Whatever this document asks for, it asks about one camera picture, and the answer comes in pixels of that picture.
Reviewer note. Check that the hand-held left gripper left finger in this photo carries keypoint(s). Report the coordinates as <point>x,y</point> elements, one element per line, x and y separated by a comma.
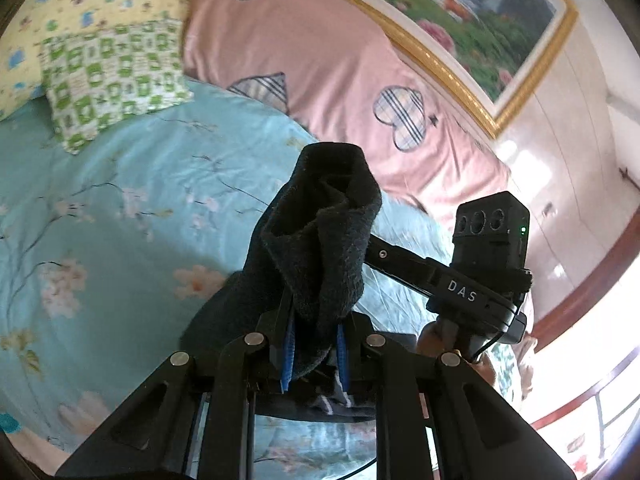
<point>287,357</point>

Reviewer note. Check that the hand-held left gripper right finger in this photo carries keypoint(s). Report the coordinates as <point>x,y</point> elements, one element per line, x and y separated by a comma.
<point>342,357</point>

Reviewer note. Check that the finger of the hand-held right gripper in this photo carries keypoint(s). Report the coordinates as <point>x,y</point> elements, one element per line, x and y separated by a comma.
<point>395,262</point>

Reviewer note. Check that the black pants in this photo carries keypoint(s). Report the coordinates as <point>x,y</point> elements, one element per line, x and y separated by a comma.
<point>320,240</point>

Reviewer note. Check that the person's right hand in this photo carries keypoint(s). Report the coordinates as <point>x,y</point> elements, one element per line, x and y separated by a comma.
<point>430,341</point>

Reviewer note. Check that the pink quilt with plaid hearts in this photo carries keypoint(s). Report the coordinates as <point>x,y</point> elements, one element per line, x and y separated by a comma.
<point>325,60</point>

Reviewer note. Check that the light blue floral bed sheet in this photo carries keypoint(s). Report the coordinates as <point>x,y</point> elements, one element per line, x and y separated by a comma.
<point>125,185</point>

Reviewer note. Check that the gold framed landscape picture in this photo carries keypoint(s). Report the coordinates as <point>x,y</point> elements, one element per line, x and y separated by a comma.
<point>450,0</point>

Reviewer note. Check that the green checkered pillow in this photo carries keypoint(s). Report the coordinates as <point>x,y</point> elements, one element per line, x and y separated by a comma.
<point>110,80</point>

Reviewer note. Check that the brown wooden bed rail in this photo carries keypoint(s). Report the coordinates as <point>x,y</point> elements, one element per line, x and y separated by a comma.
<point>585,296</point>

